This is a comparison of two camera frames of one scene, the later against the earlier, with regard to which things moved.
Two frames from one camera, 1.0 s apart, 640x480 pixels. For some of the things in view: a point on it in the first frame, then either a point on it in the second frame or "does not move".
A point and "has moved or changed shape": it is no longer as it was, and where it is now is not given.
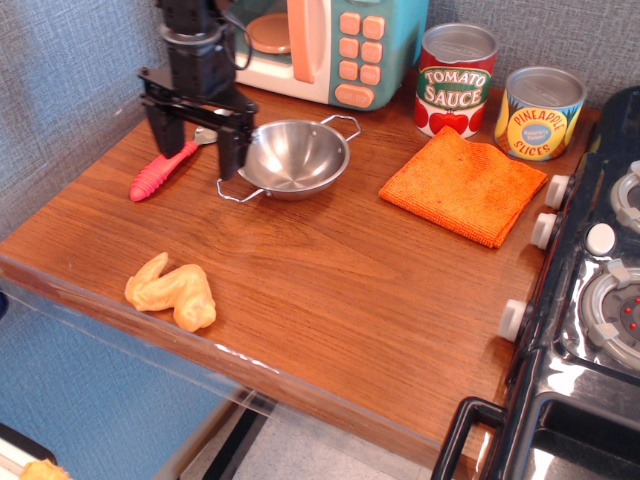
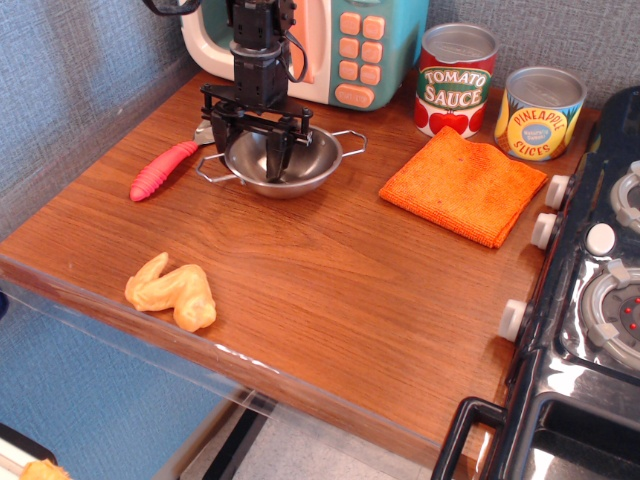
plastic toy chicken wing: (184, 291) does not move
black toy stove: (572, 402) does not move
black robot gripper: (201, 82) to (260, 95)
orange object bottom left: (43, 470) does not move
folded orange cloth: (472, 189) does not move
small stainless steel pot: (292, 159) has moved or changed shape
